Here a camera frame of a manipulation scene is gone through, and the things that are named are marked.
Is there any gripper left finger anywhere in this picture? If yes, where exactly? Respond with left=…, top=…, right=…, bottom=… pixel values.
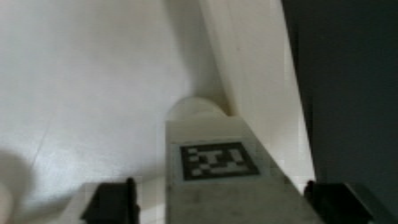
left=65, top=178, right=141, bottom=224

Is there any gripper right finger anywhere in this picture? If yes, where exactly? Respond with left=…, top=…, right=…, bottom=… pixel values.
left=303, top=179, right=398, bottom=224

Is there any white leg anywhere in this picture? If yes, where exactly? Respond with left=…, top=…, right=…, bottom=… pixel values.
left=166, top=97, right=324, bottom=224

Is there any white square tabletop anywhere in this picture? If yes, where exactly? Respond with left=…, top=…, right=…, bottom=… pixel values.
left=0, top=0, right=315, bottom=224

